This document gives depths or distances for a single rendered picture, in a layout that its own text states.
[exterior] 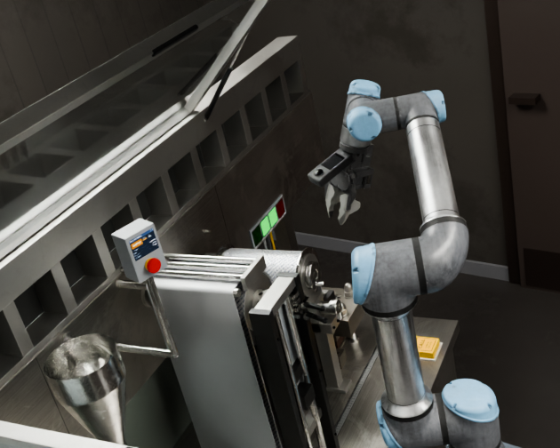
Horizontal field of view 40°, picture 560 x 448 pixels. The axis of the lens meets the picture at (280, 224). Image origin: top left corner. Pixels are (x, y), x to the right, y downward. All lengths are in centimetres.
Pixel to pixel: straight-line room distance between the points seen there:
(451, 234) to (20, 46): 261
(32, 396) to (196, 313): 40
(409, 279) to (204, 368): 63
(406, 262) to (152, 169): 79
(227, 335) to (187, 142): 60
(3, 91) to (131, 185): 183
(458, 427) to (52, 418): 89
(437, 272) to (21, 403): 90
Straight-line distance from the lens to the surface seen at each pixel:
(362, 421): 213
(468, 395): 182
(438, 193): 163
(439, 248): 154
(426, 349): 229
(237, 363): 187
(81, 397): 149
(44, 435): 125
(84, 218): 184
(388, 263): 153
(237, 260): 182
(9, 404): 173
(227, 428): 205
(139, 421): 208
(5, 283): 168
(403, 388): 173
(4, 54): 373
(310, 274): 205
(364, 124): 175
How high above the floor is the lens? 232
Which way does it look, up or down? 27 degrees down
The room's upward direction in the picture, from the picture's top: 13 degrees counter-clockwise
